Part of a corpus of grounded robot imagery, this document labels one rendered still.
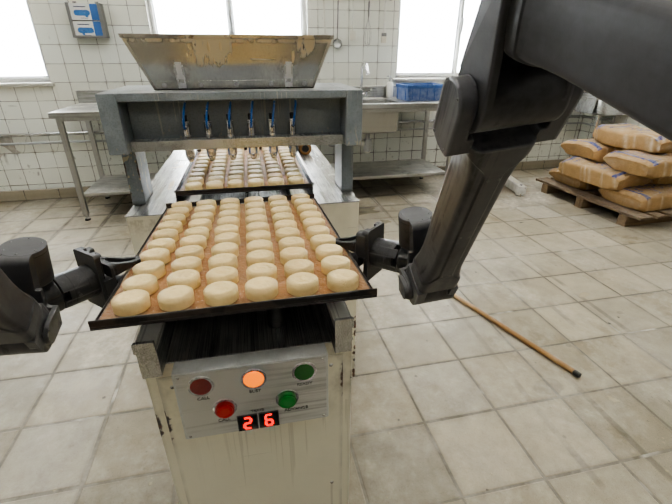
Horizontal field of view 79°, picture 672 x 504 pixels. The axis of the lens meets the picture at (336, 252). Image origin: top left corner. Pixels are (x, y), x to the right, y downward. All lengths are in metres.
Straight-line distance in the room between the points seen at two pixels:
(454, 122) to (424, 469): 1.36
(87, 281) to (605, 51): 0.72
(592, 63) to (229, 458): 0.79
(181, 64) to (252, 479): 1.04
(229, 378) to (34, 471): 1.26
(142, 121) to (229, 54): 0.32
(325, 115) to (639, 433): 1.62
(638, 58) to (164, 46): 1.14
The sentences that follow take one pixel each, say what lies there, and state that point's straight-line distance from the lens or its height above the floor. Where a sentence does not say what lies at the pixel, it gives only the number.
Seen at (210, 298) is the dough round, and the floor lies 0.96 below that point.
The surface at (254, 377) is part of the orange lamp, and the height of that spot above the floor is 0.82.
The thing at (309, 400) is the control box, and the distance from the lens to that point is 0.73.
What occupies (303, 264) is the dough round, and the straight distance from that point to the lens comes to 0.68.
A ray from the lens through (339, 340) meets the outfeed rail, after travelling 0.65.
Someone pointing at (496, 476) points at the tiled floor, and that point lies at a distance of 1.64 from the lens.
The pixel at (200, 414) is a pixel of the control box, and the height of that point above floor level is 0.75.
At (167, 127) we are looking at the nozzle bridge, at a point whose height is 1.08.
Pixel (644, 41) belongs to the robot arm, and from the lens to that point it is 0.26.
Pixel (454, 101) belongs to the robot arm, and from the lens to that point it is 0.37.
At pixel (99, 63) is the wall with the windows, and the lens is 4.48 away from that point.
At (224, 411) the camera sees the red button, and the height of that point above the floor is 0.76.
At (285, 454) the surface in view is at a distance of 0.87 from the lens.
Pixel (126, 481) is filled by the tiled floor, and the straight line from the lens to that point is 1.69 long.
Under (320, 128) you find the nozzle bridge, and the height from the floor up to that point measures 1.06.
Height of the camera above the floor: 1.27
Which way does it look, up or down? 26 degrees down
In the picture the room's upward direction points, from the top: straight up
